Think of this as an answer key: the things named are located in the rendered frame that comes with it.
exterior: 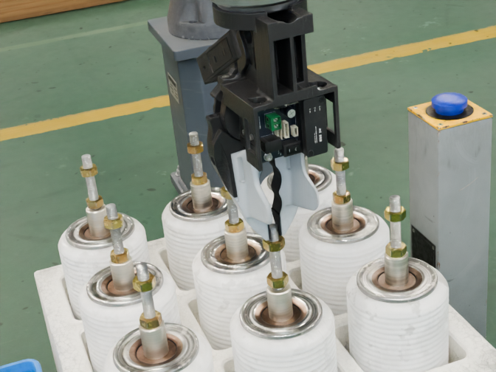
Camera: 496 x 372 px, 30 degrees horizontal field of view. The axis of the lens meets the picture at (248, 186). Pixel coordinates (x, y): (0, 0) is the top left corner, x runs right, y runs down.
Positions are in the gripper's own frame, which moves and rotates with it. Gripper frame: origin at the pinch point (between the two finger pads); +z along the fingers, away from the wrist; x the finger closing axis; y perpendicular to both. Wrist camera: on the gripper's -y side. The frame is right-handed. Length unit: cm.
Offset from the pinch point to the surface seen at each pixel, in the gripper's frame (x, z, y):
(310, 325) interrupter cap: 1.3, 9.3, 3.9
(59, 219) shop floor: -5, 35, -77
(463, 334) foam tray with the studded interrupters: 17.7, 16.7, 4.0
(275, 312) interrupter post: -0.8, 8.7, 1.3
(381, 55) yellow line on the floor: 80, 34, -111
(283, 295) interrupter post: -0.1, 6.9, 1.6
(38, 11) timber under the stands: 21, 33, -203
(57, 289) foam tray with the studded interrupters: -15.3, 16.7, -26.6
